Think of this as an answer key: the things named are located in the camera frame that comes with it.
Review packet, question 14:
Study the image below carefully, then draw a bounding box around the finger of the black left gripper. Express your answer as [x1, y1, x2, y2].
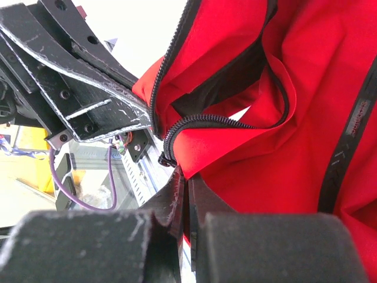
[1, 3, 151, 142]
[37, 0, 137, 89]

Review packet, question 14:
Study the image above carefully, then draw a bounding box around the aluminium front rail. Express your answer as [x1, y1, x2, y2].
[67, 126, 166, 207]

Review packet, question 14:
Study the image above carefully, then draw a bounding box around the red zip jacket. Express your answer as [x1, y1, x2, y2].
[133, 1, 376, 282]

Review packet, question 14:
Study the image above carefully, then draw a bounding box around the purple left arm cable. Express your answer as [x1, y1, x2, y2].
[48, 138, 118, 212]

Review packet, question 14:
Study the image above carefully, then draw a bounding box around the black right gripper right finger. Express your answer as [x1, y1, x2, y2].
[188, 175, 368, 282]

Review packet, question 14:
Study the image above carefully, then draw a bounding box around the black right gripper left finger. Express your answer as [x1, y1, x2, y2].
[1, 167, 184, 282]

